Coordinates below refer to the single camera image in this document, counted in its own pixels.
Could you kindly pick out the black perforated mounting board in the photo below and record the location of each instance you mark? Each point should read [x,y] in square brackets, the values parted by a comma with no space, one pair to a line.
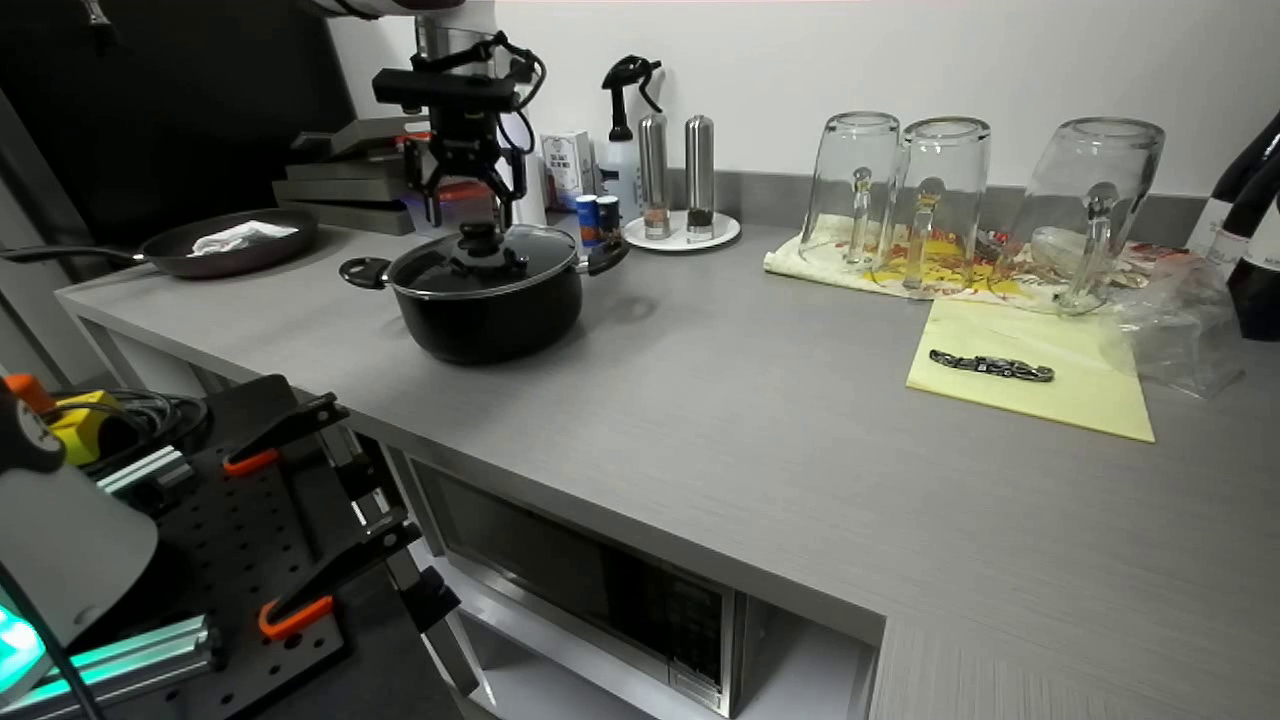
[212,562]

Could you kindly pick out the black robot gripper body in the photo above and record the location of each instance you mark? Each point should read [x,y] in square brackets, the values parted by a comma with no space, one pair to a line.
[470,133]

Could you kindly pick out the black pen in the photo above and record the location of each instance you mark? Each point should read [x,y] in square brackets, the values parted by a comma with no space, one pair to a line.
[993,365]

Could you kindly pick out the blue can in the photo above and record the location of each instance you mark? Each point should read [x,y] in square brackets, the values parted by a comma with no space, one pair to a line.
[608,213]

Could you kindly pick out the spray bottle with black trigger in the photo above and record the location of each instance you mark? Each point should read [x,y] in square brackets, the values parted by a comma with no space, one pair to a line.
[625,143]

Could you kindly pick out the black clamp with orange trigger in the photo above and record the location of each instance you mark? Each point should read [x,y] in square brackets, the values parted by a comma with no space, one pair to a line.
[275,447]
[322,593]

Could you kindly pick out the steel salt grinder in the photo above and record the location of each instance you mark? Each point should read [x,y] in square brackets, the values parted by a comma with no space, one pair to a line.
[654,172]
[696,167]

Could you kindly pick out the built-in steel microwave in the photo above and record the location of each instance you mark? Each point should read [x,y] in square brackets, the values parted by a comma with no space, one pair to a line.
[585,586]

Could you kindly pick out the grey round mount cover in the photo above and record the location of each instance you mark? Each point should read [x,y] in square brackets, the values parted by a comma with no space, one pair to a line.
[75,544]

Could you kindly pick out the aluminium rail with teal light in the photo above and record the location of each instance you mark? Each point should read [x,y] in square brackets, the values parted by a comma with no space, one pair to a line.
[127,654]

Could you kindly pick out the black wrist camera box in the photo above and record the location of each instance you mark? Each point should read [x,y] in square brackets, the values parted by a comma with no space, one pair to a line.
[441,89]

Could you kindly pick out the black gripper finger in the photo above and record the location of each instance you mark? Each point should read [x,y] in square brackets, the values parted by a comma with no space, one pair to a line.
[447,189]
[505,195]

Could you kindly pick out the black cooking pot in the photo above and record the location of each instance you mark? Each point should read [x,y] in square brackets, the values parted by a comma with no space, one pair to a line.
[487,321]

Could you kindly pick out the black frying pan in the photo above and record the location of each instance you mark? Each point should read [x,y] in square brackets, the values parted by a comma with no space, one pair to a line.
[263,248]

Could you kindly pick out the white cardboard salt box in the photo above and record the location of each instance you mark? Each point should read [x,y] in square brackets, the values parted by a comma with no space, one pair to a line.
[565,167]

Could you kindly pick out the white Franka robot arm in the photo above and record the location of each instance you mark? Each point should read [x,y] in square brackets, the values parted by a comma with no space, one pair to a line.
[401,15]

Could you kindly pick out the upturned clear drinking glass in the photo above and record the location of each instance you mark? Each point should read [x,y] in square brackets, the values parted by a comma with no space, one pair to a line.
[853,182]
[1095,207]
[946,195]

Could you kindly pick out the stack of dark books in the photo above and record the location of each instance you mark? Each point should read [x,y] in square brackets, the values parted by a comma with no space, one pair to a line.
[346,167]

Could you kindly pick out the yellow tool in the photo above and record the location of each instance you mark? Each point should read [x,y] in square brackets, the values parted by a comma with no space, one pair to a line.
[80,427]

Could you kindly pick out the yellow patterned dish towel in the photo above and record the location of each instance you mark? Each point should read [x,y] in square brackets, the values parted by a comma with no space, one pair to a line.
[800,260]

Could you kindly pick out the glass lid with black knob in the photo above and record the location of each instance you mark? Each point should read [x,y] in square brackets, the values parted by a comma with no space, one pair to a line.
[473,260]

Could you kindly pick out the round white plate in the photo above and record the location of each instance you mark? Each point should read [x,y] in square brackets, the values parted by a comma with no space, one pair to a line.
[693,240]

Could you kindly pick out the small blue spice jar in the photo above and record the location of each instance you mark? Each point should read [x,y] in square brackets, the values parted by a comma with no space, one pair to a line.
[585,217]

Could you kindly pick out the yellow notepad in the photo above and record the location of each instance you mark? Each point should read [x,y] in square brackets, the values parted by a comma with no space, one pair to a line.
[1026,401]

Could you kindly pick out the clear plastic bag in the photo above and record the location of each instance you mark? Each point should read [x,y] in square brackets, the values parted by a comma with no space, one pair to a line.
[1184,342]

